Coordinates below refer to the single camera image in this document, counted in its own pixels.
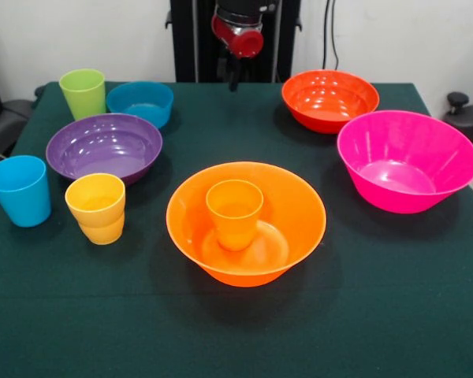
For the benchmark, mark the large orange plastic bowl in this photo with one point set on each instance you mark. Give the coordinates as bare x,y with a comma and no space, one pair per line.
291,220

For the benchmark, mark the large pink plastic bowl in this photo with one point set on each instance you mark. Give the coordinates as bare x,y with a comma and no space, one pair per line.
398,197

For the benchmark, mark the black knobbed equipment stand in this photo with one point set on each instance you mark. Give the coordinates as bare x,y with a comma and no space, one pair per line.
461,118

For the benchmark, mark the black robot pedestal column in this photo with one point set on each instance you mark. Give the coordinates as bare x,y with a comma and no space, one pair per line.
189,39

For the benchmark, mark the orange plastic cup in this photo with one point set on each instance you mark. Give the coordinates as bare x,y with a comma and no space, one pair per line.
234,228

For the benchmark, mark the dark green table cloth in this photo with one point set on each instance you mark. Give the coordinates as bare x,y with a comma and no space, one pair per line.
102,315

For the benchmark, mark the yellow plastic cup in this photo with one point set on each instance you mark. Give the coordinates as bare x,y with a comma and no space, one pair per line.
98,224

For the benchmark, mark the blue plastic bowl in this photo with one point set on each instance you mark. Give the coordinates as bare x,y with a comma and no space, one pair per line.
142,98

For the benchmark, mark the black chair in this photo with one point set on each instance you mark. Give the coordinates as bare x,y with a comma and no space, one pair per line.
8,118

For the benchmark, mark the purple plastic bowl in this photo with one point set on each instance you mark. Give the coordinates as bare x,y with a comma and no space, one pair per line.
102,145

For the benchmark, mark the blue plastic cup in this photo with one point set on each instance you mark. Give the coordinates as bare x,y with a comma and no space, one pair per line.
19,201

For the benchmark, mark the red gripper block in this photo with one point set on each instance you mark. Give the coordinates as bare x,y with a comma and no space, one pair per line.
244,43

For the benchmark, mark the red-orange plastic bowl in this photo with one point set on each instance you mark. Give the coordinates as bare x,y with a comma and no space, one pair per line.
331,88

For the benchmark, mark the lime green plastic cup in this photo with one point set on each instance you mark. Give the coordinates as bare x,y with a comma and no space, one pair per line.
83,98

